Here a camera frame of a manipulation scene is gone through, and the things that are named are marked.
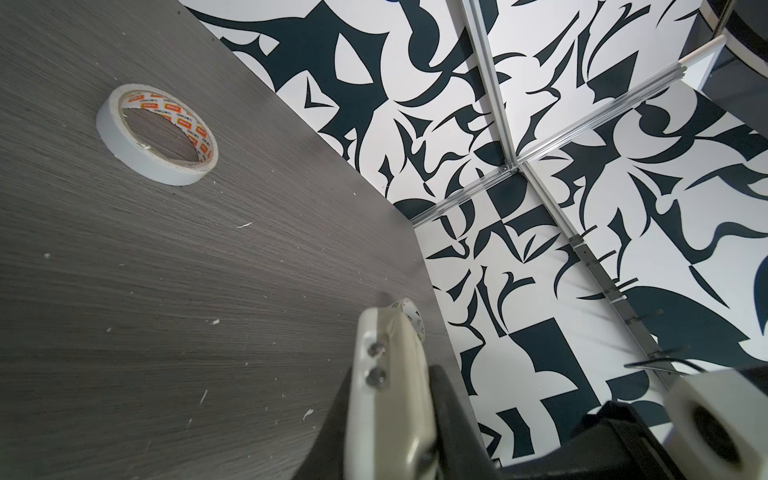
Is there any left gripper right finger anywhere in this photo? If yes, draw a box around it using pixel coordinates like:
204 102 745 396
429 365 499 480

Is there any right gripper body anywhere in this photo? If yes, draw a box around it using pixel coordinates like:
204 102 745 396
500 401 684 479

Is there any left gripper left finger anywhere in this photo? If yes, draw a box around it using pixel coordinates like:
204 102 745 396
309 368 352 479

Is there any white remote control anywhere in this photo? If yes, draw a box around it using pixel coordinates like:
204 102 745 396
344 305 439 479

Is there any clear tape roll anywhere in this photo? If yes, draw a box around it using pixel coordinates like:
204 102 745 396
390 298 426 342

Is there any white masking tape roll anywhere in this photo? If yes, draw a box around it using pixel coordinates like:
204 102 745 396
96 83 220 187

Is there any black wall hook rail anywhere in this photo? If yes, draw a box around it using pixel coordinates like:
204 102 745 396
566 226 683 390

